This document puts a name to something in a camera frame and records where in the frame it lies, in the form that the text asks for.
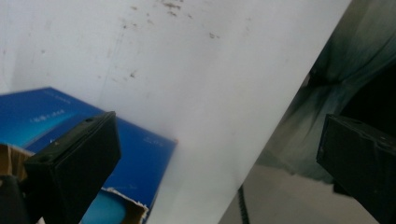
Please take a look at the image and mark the blue cardboard box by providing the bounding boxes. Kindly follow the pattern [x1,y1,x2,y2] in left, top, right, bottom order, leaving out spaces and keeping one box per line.
[0,87,178,224]

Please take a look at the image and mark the black cable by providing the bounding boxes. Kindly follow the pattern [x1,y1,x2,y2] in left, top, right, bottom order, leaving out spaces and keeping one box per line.
[237,185,251,224]

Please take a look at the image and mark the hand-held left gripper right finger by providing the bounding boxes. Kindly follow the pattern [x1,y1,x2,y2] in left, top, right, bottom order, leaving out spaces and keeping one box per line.
[316,114,396,224]

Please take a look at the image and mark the grey-green cloth curtain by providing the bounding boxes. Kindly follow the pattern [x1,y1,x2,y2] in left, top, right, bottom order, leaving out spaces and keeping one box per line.
[256,0,396,185]

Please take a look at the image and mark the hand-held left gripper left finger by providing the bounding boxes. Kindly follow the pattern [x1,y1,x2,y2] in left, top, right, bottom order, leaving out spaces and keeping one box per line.
[23,111,122,224]

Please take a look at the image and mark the white table sheet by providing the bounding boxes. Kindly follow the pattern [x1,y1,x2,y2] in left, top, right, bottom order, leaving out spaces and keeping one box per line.
[0,0,353,224]

